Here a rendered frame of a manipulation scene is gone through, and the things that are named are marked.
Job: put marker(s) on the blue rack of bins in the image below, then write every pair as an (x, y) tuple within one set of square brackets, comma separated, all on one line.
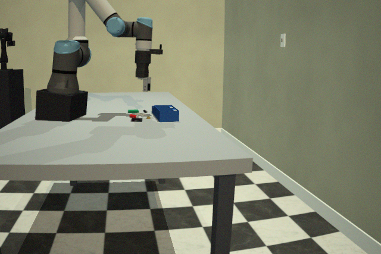
[(165, 113)]

